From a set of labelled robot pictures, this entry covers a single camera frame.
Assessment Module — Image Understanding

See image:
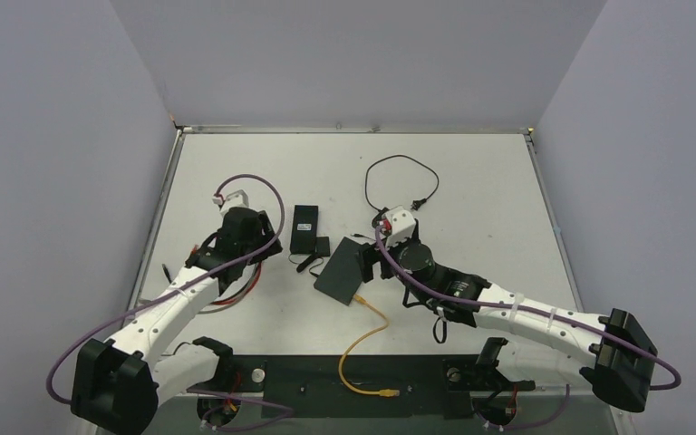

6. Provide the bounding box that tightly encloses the large black network switch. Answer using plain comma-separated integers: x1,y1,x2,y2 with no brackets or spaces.
314,237,363,306

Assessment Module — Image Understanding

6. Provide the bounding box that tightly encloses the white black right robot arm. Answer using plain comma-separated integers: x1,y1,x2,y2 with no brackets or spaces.
353,212,660,412

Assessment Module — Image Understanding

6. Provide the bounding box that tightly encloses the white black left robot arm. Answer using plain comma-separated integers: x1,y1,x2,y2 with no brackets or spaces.
70,206,282,434

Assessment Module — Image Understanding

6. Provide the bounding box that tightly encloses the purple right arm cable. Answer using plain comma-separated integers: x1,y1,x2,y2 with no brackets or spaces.
374,225,682,392

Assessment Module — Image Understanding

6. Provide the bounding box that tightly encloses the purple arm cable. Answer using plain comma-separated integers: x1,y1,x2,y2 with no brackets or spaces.
45,174,286,404
374,225,682,392

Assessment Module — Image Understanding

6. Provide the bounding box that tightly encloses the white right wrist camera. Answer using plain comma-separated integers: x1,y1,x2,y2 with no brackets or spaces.
380,206,417,249

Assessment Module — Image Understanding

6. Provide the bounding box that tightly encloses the small black labelled switch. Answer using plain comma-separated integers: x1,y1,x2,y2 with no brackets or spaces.
290,205,319,255

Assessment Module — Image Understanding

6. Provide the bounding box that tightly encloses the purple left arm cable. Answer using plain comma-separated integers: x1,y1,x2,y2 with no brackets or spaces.
45,174,286,404

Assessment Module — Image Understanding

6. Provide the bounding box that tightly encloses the black adapter mains cord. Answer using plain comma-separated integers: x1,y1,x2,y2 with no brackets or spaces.
363,154,440,213

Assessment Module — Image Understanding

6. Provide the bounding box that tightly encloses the small black wall adapter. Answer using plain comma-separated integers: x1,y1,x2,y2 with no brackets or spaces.
314,237,331,257

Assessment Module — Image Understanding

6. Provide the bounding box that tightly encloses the red orange ethernet cable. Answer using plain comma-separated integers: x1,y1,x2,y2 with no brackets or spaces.
190,243,264,307

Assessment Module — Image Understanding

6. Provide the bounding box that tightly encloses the black mounting base plate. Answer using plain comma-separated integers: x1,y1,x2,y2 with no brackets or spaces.
199,354,536,420

